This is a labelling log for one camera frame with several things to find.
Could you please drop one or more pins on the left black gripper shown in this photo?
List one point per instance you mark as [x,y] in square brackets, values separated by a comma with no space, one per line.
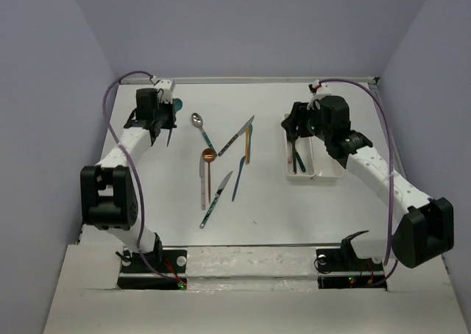
[169,107]

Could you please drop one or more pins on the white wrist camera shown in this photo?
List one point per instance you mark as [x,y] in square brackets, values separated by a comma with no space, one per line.
[319,89]
[165,89]

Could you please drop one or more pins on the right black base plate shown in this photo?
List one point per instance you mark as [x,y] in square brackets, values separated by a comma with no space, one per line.
[337,271]

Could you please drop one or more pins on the silver knife pink handle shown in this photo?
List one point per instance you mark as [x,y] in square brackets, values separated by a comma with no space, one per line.
[202,177]

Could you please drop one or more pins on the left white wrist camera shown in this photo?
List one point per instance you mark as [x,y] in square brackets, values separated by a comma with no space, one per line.
[165,89]

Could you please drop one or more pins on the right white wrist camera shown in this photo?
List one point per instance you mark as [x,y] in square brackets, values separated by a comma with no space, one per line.
[319,89]

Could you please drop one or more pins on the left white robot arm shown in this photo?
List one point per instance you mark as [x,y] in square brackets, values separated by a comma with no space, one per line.
[112,197]

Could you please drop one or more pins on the beige plastic spoon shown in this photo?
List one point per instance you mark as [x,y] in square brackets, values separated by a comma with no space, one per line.
[289,153]

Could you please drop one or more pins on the gold spoon teal handle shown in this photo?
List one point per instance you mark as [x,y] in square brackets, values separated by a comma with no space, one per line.
[300,163]

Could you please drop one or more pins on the teal plastic spoon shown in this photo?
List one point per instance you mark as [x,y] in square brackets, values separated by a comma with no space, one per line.
[176,105]

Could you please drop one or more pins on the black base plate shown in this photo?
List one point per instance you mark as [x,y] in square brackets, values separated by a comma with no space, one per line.
[167,275]
[337,271]

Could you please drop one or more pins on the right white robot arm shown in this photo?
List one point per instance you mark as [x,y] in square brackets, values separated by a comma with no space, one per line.
[419,227]

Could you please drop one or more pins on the white two-compartment container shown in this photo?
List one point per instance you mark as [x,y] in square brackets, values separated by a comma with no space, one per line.
[320,167]

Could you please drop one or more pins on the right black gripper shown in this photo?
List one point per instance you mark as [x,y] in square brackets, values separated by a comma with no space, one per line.
[299,111]

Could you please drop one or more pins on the copper spoon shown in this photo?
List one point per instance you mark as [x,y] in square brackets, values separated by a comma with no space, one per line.
[208,156]

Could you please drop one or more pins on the silver spoon teal handle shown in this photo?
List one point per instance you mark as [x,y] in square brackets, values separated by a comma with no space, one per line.
[197,122]

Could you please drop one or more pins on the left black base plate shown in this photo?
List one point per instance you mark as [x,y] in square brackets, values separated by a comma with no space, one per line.
[167,275]

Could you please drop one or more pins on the silver knife dark handle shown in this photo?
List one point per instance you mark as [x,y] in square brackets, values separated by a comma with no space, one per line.
[235,137]

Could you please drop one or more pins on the black spoon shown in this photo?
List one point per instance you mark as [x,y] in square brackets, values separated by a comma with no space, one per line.
[294,157]

